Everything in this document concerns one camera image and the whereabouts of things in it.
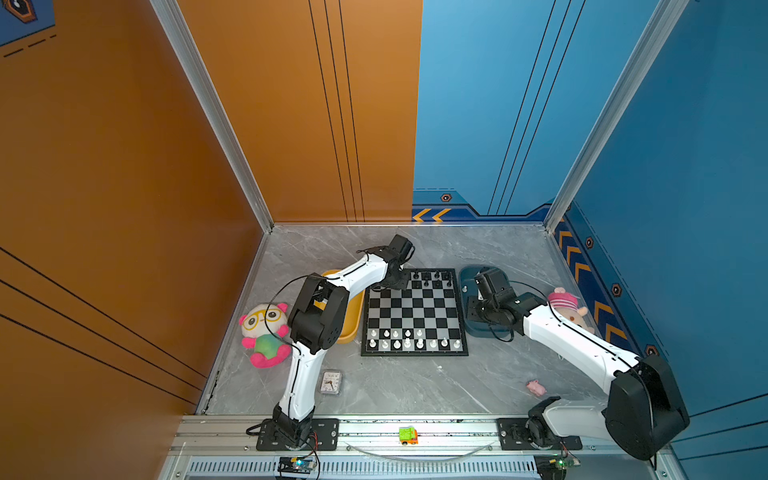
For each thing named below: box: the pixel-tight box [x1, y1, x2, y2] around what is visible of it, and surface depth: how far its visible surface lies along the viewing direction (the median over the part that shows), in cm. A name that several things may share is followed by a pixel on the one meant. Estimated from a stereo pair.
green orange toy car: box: [398, 426, 419, 446], surface depth 74 cm
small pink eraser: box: [526, 380, 547, 397], surface depth 81 cm
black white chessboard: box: [360, 268, 469, 357], surface depth 93 cm
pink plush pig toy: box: [548, 287, 595, 333], surface depth 92 cm
